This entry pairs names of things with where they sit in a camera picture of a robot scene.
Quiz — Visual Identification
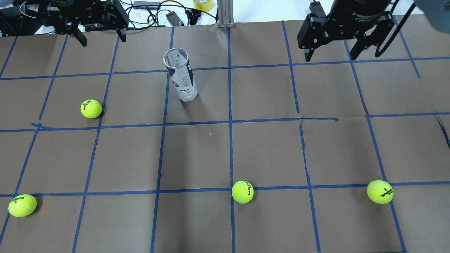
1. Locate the white tennis ball can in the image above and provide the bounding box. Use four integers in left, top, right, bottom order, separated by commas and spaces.
163, 48, 198, 102

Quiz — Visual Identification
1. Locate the Wilson 3 tennis ball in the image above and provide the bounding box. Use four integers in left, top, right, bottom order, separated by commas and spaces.
80, 99, 103, 119

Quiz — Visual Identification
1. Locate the aluminium frame post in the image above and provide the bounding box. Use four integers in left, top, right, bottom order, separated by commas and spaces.
217, 0, 235, 28

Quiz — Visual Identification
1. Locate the Head yellow tennis ball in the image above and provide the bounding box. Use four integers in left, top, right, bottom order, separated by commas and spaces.
231, 180, 254, 204

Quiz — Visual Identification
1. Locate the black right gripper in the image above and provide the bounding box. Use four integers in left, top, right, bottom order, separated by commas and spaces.
297, 0, 394, 62

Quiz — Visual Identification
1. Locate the black power adapter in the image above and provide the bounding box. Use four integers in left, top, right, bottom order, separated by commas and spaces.
309, 1, 327, 18

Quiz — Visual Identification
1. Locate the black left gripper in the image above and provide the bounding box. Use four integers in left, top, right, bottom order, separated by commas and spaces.
44, 0, 129, 47

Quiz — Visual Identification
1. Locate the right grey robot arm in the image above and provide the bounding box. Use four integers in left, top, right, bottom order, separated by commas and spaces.
54, 0, 449, 61

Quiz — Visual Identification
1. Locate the yellow tape roll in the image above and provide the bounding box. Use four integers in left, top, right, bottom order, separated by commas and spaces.
193, 0, 215, 12

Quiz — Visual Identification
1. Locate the yellow tennis ball near base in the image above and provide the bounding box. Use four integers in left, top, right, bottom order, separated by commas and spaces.
367, 180, 394, 205
8, 194, 37, 218

